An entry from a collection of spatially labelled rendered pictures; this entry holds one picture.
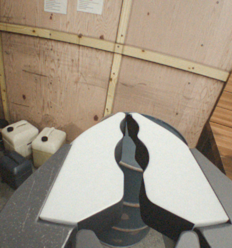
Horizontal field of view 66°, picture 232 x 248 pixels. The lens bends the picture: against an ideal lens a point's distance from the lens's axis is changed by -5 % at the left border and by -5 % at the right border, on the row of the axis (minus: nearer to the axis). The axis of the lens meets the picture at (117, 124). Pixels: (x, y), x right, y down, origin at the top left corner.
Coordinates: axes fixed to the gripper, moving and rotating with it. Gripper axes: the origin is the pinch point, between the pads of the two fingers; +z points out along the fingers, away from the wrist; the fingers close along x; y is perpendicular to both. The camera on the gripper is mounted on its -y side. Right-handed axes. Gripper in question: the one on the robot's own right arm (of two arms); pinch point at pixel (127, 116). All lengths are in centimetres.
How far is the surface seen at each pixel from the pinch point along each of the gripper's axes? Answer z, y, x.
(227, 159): 71, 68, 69
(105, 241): 56, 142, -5
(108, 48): 146, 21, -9
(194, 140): 126, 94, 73
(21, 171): 97, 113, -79
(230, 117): 114, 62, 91
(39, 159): 123, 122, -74
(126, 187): 55, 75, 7
